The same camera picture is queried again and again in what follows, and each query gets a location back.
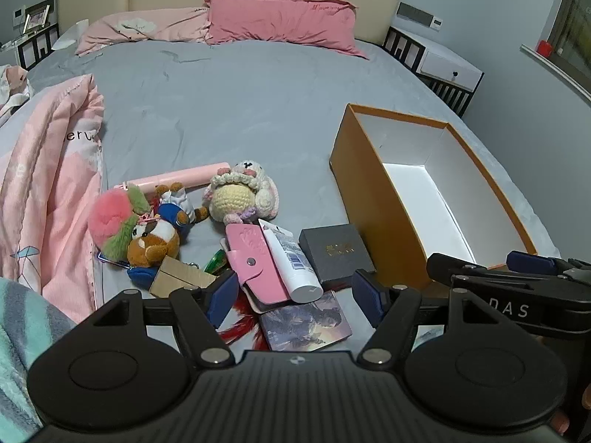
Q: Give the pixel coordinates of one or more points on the pink key wallet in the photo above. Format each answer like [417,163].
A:
[258,263]

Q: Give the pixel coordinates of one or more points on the black white nightstand with drawer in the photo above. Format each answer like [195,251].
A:
[443,67]

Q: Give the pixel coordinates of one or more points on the light pink pillow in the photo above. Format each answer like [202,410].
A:
[138,27]

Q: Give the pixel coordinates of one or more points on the dark pink pillow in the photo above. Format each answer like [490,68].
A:
[277,21]

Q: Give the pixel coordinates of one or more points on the brown bear plush blue outfit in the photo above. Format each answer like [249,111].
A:
[154,242]

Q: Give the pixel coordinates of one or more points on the dark illustrated card box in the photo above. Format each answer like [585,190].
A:
[304,325]

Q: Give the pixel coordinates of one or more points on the pink selfie stick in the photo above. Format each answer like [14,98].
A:
[184,176]

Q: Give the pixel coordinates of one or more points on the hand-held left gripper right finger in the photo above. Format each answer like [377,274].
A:
[367,297]

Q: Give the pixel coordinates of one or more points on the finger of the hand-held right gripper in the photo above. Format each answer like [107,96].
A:
[455,265]
[531,262]

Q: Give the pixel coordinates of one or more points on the pink green pompom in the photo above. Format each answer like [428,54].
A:
[111,221]

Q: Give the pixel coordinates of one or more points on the white lotion tube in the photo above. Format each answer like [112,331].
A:
[295,272]

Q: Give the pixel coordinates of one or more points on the dark grey square box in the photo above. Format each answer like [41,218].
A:
[337,254]

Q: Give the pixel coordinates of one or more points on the brown card box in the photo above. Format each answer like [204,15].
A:
[175,279]

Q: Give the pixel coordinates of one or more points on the cream crochet plush doll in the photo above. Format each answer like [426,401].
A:
[231,198]

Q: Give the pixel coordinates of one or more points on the pale printed card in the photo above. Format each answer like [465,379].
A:
[431,334]

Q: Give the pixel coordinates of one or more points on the person's right hand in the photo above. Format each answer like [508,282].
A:
[560,422]

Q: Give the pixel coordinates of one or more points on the window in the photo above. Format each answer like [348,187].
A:
[575,18]

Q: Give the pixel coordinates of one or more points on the photo frame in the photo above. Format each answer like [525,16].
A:
[36,19]

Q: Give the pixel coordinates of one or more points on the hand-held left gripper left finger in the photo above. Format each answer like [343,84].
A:
[221,296]

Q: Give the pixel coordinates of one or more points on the small green item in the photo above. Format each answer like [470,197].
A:
[216,262]

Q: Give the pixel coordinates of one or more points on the pink blanket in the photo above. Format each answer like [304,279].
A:
[46,170]

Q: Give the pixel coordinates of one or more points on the white pink cloth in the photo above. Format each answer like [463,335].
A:
[11,87]

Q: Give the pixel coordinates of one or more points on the grey window sill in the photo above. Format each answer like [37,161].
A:
[558,71]

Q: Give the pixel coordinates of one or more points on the orange cardboard box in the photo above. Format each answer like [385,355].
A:
[369,184]

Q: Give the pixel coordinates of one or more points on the red cup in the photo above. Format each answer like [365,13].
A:
[545,48]

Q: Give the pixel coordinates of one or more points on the teal striped cloth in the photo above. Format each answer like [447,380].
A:
[23,355]

